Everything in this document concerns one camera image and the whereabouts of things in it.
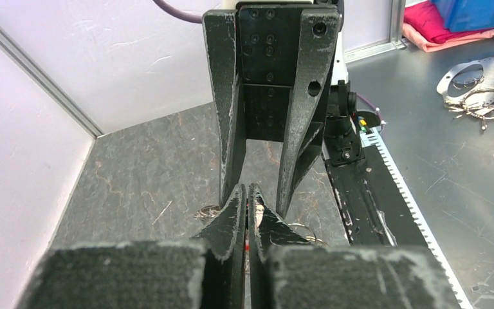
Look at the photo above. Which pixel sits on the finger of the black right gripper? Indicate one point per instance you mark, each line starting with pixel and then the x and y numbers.
pixel 224 62
pixel 319 27

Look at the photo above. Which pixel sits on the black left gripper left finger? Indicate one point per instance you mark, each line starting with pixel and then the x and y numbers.
pixel 203 271

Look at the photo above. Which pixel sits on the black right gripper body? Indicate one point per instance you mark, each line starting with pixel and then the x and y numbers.
pixel 268 42

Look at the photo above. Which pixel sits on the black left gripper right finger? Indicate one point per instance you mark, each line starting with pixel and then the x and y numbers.
pixel 286 271

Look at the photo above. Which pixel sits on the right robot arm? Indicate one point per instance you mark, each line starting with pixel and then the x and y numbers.
pixel 339 107

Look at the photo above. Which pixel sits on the red plastic tag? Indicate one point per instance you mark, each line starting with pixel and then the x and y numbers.
pixel 246 257

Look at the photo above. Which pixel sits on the pink folded cloth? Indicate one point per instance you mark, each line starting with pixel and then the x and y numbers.
pixel 424 27

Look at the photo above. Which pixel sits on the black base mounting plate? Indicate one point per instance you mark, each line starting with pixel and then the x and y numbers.
pixel 372 209

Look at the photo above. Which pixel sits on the blue plastic bin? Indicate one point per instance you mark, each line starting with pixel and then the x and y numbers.
pixel 466 15

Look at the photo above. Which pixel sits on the white toothed cable duct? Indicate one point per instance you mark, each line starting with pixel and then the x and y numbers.
pixel 374 139

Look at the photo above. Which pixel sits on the spare metal key ring plate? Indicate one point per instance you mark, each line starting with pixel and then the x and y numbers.
pixel 467 89

